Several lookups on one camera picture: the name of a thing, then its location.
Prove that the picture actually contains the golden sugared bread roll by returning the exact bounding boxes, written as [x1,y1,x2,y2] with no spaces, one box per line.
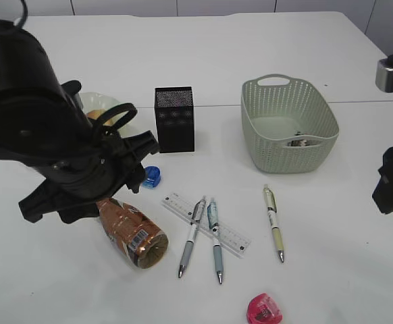
[86,109,113,126]

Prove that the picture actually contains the blue grip pen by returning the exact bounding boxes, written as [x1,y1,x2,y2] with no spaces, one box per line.
[207,198,224,285]

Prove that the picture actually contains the pale green wavy glass plate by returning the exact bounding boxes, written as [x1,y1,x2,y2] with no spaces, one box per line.
[79,92,130,138]

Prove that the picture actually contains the brown paper scrap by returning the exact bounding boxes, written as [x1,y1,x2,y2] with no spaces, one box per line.
[287,132,321,147]

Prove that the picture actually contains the beige grip pen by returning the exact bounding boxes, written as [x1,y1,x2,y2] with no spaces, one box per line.
[263,184,285,263]

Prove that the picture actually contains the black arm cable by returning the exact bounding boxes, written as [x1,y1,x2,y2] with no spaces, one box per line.
[91,103,139,136]

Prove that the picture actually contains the black mesh pen holder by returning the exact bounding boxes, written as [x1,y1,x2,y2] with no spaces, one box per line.
[154,86,195,153]

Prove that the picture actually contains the pale green woven basket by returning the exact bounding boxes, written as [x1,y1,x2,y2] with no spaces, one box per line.
[241,76,340,173]

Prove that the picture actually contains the brown coffee bottle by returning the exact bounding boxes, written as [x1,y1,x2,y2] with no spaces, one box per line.
[97,198,169,269]

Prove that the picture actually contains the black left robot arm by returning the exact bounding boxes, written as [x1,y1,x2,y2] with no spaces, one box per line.
[0,20,159,223]

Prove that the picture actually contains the grey grip pen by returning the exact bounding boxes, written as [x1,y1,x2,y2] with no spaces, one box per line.
[178,196,207,278]

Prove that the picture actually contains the red pencil sharpener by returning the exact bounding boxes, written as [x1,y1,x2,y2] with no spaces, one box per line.
[246,293,283,324]

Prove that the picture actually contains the clear plastic ruler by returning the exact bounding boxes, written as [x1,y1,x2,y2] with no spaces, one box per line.
[160,192,253,260]

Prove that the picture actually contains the blue pencil sharpener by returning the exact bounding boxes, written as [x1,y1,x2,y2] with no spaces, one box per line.
[142,165,161,188]

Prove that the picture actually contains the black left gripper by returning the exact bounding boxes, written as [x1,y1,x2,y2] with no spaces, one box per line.
[19,131,159,224]

